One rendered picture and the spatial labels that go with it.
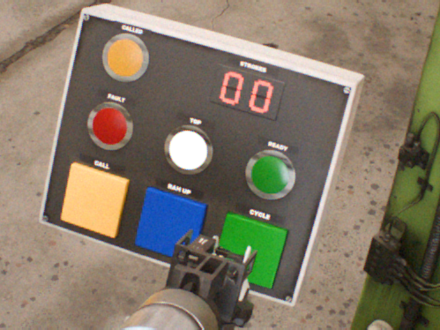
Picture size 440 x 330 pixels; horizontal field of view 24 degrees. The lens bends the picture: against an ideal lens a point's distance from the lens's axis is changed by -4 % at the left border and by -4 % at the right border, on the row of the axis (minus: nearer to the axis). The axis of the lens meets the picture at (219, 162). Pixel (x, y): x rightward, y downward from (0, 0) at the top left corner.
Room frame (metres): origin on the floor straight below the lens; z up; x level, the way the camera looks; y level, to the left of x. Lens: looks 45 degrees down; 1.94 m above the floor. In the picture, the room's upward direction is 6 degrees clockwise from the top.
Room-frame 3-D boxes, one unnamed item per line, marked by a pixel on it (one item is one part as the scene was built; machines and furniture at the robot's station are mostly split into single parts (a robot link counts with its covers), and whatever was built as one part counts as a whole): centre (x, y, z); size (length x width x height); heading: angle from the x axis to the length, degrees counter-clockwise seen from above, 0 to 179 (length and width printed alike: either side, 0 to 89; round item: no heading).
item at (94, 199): (0.86, 0.15, 1.01); 0.07 x 0.05 x 0.07; 75
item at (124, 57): (0.94, 0.12, 1.16); 0.05 x 0.03 x 0.04; 50
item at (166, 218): (0.83, 0.05, 1.01); 0.07 x 0.05 x 0.07; 75
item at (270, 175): (0.85, -0.06, 1.09); 0.05 x 0.03 x 0.04; 50
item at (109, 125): (0.90, 0.13, 1.09); 0.05 x 0.03 x 0.04; 50
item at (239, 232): (0.80, -0.05, 1.01); 0.07 x 0.05 x 0.07; 75
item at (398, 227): (0.99, -0.26, 0.80); 0.06 x 0.03 x 0.14; 50
